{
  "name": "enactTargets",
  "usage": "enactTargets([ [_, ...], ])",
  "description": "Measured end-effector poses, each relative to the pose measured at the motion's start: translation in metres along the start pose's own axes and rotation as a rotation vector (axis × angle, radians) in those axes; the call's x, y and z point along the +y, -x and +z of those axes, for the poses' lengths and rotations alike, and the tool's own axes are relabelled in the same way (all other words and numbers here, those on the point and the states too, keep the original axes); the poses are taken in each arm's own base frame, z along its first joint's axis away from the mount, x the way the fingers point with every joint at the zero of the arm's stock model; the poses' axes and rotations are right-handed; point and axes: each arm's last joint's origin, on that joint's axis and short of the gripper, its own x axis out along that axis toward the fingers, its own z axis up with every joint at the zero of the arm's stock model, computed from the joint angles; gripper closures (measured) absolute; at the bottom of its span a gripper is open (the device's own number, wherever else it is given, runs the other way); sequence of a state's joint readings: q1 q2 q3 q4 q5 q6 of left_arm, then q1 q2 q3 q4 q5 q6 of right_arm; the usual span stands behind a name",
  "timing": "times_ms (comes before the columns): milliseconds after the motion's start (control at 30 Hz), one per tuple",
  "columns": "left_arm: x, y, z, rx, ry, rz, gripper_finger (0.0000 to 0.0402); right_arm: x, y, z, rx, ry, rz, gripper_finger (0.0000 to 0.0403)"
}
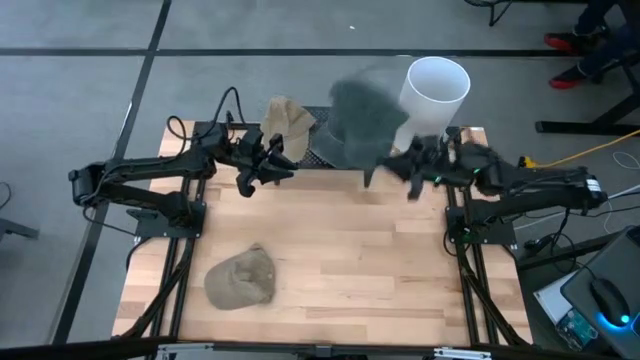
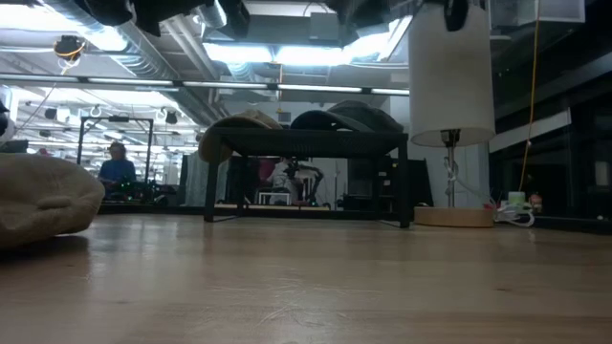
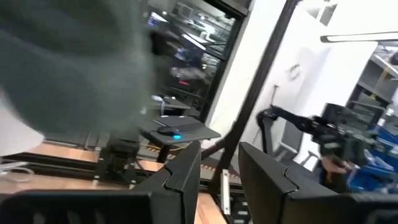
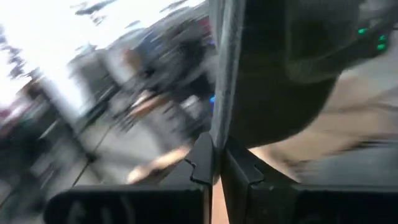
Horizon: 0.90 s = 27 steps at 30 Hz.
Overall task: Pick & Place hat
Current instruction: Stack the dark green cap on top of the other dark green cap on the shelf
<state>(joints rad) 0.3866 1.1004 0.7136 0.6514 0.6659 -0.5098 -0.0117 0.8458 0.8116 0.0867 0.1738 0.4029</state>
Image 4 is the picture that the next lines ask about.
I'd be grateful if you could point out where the dark green baseball cap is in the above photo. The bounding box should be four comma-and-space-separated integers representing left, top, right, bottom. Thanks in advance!
208, 0, 361, 149

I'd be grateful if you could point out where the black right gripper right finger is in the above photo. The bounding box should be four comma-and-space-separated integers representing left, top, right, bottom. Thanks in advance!
220, 141, 398, 224

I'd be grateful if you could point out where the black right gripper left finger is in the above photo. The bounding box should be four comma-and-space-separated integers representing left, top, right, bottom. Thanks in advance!
43, 132, 216, 224

